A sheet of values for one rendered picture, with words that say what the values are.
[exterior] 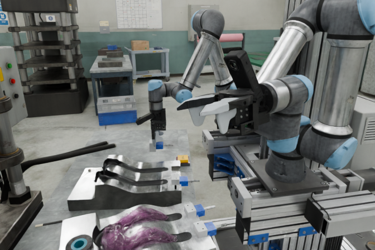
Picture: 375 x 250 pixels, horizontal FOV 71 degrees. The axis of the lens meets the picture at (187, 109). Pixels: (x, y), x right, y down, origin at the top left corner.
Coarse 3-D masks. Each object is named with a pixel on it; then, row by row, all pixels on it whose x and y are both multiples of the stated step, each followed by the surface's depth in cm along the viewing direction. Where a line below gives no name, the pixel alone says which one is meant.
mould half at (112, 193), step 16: (128, 160) 136; (128, 176) 124; (144, 176) 127; (160, 176) 126; (80, 192) 119; (96, 192) 113; (112, 192) 114; (128, 192) 114; (144, 192) 115; (160, 192) 115; (176, 192) 116; (80, 208) 116; (96, 208) 116; (112, 208) 117; (128, 208) 117
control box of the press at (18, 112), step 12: (0, 48) 130; (12, 48) 137; (0, 60) 128; (12, 60) 137; (0, 72) 127; (12, 72) 137; (12, 84) 137; (12, 96) 137; (12, 108) 137; (24, 108) 147; (12, 120) 136; (0, 180) 142
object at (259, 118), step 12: (264, 84) 57; (228, 96) 52; (264, 96) 57; (276, 96) 56; (240, 108) 51; (252, 108) 52; (264, 108) 58; (216, 120) 56; (240, 120) 52; (252, 120) 53; (264, 120) 57; (240, 132) 51
